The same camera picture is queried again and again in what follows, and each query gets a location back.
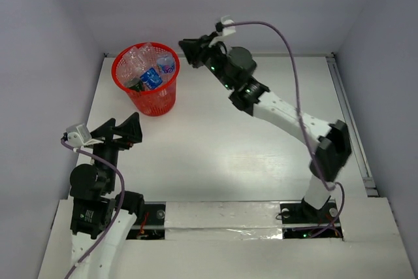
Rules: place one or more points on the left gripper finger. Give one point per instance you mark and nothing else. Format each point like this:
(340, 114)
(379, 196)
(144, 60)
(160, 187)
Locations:
(104, 132)
(129, 132)

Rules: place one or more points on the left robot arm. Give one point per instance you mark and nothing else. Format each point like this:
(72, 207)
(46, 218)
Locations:
(103, 211)

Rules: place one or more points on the large clear plastic bottle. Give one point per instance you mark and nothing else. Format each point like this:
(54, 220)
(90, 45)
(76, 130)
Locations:
(136, 61)

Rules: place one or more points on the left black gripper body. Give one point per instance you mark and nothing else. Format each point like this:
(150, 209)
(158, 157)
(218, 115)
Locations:
(111, 140)

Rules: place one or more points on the blue label large bottle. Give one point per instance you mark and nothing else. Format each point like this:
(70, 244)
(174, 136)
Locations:
(151, 78)

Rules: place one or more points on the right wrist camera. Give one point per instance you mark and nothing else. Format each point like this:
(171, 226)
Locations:
(224, 28)

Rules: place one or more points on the blue cap small bottle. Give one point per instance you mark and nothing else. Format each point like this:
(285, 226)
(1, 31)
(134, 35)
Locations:
(166, 63)

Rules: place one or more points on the green label clear bottle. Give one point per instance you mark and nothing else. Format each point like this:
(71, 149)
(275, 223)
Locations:
(134, 84)

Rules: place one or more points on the aluminium rail right edge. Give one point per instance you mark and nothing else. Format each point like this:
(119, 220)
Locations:
(357, 147)

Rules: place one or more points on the red mesh plastic bin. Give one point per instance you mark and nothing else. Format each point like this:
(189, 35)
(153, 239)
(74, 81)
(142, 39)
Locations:
(155, 102)

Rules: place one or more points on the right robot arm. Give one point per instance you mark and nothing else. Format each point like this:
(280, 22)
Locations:
(328, 142)

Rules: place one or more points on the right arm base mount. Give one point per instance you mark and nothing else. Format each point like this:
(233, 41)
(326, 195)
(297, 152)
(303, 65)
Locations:
(299, 223)

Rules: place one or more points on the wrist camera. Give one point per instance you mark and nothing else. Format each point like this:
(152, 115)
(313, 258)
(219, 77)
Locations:
(78, 136)
(224, 28)

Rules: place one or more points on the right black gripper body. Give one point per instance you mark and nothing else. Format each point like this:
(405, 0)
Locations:
(215, 59)

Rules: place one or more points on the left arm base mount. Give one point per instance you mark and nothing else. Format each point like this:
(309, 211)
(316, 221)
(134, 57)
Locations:
(152, 225)

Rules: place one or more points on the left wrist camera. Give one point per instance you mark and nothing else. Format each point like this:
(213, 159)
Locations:
(78, 136)

